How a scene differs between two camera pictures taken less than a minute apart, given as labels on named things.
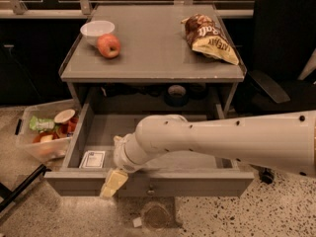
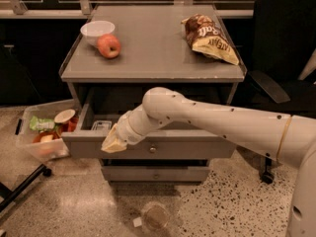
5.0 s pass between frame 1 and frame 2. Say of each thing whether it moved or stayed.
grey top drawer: moved
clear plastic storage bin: stayed
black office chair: stayed
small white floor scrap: stayed
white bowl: stayed
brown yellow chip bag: stayed
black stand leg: stayed
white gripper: moved
